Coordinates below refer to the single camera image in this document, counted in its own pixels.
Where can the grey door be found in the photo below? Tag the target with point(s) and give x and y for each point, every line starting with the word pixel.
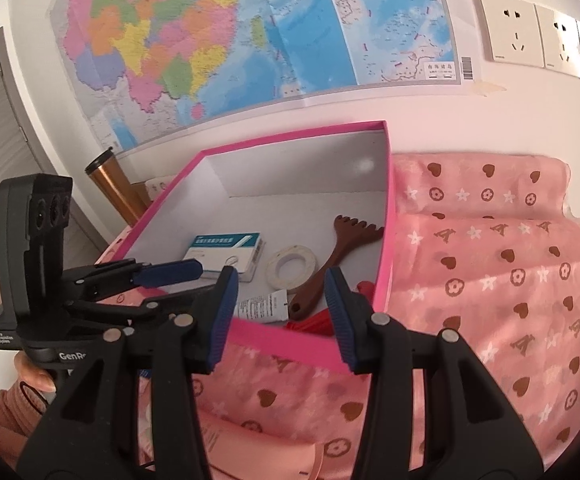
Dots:
pixel 0 135

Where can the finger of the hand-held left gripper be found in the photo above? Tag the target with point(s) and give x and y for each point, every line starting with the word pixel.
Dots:
pixel 135 307
pixel 170 272

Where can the pink tube white cap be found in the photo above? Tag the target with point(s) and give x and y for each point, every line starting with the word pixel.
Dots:
pixel 260 452

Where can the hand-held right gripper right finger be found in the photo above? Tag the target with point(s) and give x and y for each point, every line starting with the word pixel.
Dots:
pixel 342 320

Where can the white medicine box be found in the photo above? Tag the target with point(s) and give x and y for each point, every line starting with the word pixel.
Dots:
pixel 230 255

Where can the white tape roll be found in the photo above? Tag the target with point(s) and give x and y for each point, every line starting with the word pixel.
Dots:
pixel 290 265

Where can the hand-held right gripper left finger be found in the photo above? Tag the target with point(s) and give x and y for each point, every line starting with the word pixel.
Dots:
pixel 220 320

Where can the white striped tube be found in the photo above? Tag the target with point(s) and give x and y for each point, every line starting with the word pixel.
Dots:
pixel 262 307

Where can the colourful wall map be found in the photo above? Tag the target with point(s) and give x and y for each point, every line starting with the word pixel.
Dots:
pixel 220 35

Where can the copper tumbler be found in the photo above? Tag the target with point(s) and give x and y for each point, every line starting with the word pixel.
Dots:
pixel 115 185

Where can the brown wooden scratcher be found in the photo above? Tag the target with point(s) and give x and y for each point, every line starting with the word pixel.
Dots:
pixel 340 250

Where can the person's left hand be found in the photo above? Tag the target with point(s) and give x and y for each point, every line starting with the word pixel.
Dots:
pixel 35 372

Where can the pink printed cloth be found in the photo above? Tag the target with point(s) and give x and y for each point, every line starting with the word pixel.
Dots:
pixel 470 270

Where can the pink cardboard box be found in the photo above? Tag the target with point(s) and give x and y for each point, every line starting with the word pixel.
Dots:
pixel 290 345

